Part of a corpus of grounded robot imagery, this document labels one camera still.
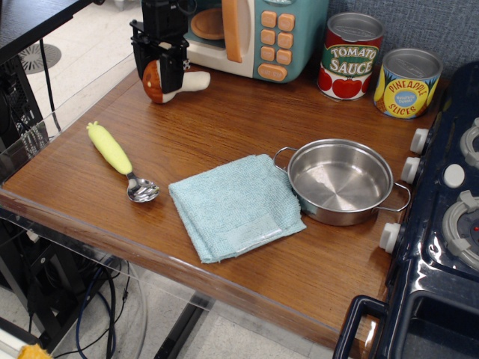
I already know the tomato sauce can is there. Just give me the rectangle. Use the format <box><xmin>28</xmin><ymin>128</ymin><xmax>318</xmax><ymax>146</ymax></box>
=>
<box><xmin>317</xmin><ymin>12</ymin><xmax>385</xmax><ymax>100</ymax></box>

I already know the stainless steel pot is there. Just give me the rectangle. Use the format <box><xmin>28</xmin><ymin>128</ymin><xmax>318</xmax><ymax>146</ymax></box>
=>
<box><xmin>273</xmin><ymin>138</ymin><xmax>412</xmax><ymax>227</ymax></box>

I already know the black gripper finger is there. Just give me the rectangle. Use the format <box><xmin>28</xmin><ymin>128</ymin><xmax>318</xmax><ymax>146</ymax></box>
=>
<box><xmin>159</xmin><ymin>52</ymin><xmax>185</xmax><ymax>93</ymax></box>
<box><xmin>132</xmin><ymin>41</ymin><xmax>153</xmax><ymax>79</ymax></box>

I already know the black table leg frame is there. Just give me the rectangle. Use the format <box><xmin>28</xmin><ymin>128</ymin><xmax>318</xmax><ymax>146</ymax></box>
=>
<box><xmin>153</xmin><ymin>304</ymin><xmax>205</xmax><ymax>359</ymax></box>

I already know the black desk at left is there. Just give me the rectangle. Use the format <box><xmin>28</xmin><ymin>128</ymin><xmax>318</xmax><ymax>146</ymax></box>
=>
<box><xmin>1</xmin><ymin>0</ymin><xmax>93</xmax><ymax>64</ymax></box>

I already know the plush mushroom toy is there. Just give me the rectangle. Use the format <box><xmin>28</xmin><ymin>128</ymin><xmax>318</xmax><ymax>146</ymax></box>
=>
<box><xmin>142</xmin><ymin>60</ymin><xmax>211</xmax><ymax>104</ymax></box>

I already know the light blue folded towel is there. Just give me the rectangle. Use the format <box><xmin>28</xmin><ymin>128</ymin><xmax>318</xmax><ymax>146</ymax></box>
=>
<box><xmin>168</xmin><ymin>154</ymin><xmax>306</xmax><ymax>264</ymax></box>

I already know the dark blue toy stove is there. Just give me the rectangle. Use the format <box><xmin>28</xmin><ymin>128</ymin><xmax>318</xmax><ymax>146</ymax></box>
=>
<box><xmin>334</xmin><ymin>62</ymin><xmax>478</xmax><ymax>358</ymax></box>

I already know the spoon with yellow handle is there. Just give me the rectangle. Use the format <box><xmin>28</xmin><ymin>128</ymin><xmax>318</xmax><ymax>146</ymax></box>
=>
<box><xmin>86</xmin><ymin>121</ymin><xmax>159</xmax><ymax>203</ymax></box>

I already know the pineapple slices can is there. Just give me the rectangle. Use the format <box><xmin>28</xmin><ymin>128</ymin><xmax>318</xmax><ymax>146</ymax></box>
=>
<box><xmin>373</xmin><ymin>48</ymin><xmax>443</xmax><ymax>119</ymax></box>

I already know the toy microwave teal and cream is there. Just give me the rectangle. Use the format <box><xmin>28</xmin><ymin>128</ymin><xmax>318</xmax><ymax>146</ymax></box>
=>
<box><xmin>184</xmin><ymin>1</ymin><xmax>329</xmax><ymax>83</ymax></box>

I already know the blue cable under table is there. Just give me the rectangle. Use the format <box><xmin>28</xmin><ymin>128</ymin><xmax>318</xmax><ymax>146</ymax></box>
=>
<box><xmin>74</xmin><ymin>267</ymin><xmax>118</xmax><ymax>359</ymax></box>

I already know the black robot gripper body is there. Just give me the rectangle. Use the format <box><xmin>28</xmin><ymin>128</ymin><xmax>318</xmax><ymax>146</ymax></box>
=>
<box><xmin>130</xmin><ymin>1</ymin><xmax>189</xmax><ymax>70</ymax></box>

